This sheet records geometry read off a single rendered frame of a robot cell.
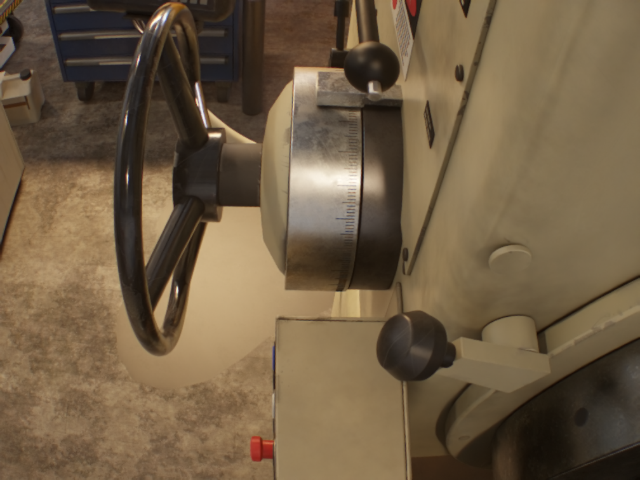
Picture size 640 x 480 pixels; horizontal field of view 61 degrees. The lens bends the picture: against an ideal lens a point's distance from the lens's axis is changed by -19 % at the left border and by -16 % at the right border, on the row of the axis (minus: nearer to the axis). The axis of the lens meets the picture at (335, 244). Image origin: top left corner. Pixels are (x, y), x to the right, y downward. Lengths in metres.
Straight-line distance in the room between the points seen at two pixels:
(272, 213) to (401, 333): 0.26
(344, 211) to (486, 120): 0.24
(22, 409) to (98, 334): 0.39
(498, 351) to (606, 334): 0.09
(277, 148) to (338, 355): 0.19
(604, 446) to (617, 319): 0.10
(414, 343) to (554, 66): 0.17
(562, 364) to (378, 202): 0.22
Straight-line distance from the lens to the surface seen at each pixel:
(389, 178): 0.55
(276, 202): 0.57
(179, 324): 0.72
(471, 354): 0.38
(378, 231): 0.56
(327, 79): 0.56
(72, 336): 2.09
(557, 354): 0.45
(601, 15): 0.25
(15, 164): 2.42
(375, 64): 0.39
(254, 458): 0.67
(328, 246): 0.56
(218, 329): 2.01
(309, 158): 0.54
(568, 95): 0.27
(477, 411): 0.54
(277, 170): 0.57
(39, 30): 3.37
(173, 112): 0.60
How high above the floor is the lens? 1.80
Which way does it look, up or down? 56 degrees down
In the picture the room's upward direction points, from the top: 9 degrees clockwise
